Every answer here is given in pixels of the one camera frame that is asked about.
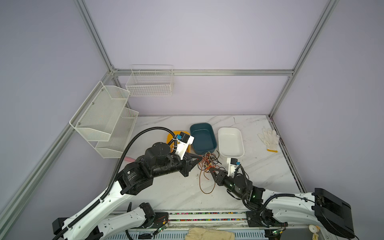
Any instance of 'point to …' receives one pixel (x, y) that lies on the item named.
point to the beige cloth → (199, 233)
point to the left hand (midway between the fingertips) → (199, 159)
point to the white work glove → (270, 139)
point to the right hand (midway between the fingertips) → (209, 170)
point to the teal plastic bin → (205, 139)
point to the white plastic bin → (230, 142)
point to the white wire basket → (151, 80)
